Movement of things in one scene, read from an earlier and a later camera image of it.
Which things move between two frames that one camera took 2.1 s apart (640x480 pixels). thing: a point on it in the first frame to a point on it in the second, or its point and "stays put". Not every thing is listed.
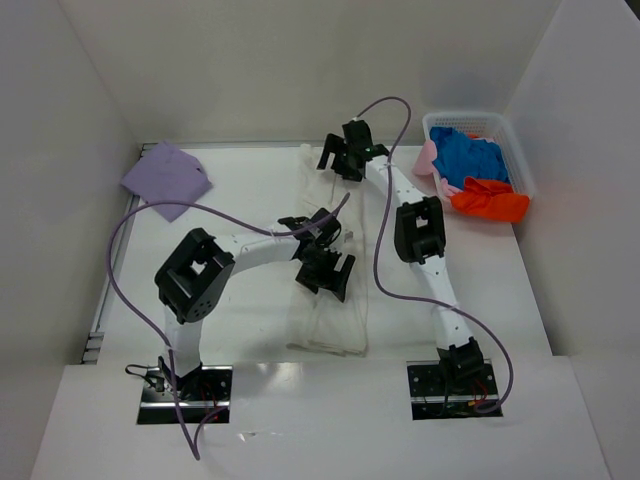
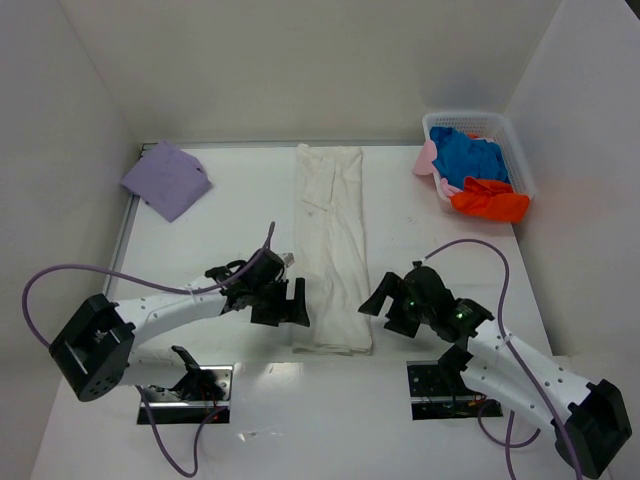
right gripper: x=338 y=160 to x=395 y=307
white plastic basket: x=489 y=125 stays put
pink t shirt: x=424 y=166 stays put
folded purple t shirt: x=165 y=173 stays put
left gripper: x=323 y=272 to x=273 y=305
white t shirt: x=321 y=321 stays put
